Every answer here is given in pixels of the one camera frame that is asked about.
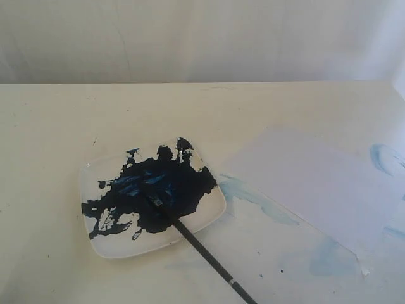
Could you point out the black paintbrush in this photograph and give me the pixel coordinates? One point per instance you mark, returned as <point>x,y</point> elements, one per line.
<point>159,205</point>

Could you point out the white square paint plate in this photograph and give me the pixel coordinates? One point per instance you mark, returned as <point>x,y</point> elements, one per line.
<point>120,223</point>

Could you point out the white paper sheet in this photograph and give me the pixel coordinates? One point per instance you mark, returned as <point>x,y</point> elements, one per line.
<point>336,193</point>

